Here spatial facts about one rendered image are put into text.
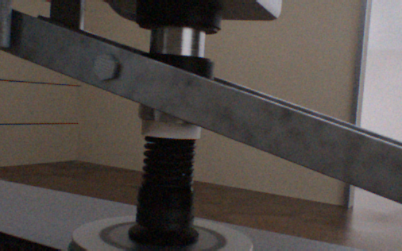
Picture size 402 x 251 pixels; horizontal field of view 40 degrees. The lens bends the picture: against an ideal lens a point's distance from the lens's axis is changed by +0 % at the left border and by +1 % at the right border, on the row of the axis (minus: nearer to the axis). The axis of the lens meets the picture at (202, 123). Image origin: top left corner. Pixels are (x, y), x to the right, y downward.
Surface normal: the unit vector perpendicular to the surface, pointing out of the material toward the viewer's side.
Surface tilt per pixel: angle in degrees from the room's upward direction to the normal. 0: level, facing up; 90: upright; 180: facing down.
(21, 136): 90
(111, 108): 90
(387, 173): 90
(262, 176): 90
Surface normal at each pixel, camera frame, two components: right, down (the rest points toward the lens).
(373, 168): -0.32, 0.03
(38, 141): 0.85, 0.09
